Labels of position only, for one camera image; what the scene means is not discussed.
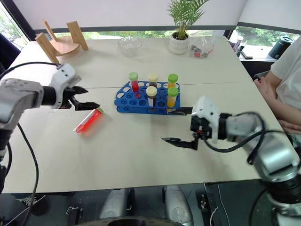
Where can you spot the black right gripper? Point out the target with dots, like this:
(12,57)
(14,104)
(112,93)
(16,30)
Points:
(200,126)

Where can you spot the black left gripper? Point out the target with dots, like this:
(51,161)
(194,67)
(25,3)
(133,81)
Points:
(67,99)

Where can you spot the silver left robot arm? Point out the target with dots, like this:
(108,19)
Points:
(21,94)

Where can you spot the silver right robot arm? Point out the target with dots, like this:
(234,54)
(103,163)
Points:
(275,155)

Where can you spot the blue test tube rack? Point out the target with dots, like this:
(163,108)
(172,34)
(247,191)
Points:
(131,103)

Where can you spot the person's right hand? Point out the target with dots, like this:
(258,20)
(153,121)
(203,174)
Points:
(266,88)

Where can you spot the person's left hand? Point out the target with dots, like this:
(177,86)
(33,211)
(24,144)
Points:
(291,127)

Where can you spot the red tube with green cap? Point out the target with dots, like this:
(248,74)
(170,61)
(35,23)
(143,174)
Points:
(135,83)
(90,120)

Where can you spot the orange tube with green cap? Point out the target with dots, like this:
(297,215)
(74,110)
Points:
(172,99)
(172,80)

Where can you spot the brown tube with cream cap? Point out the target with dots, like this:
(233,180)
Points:
(152,80)
(151,97)

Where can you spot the wooden curved stand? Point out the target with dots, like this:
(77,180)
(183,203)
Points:
(63,46)

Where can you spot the clear glass bowl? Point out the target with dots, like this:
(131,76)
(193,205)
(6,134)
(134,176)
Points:
(130,47)

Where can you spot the grey robot leg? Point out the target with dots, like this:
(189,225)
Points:
(177,204)
(114,204)

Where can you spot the clear plastic bag of parts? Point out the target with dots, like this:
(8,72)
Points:
(202,50)

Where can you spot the white plant pot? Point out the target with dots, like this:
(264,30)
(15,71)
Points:
(178,46)

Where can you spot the dark chair back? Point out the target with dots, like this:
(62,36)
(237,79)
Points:
(8,51)

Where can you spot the small items on windowsill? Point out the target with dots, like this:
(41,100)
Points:
(238,48)

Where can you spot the green palm plant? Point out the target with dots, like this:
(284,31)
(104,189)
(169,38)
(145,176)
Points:
(185,14)

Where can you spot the person in white shirt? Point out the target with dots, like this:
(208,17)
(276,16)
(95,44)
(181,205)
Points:
(290,73)

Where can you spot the dark green cylinder speaker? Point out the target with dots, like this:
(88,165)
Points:
(279,47)

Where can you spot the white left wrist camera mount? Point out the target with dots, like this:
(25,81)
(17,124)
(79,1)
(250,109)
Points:
(64,75)

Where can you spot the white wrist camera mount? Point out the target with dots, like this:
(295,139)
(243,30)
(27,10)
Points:
(207,106)
(64,75)

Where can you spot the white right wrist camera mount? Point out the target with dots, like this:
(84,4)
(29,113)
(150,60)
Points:
(207,106)

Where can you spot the black table leg bracket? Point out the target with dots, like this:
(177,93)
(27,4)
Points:
(209,200)
(75,214)

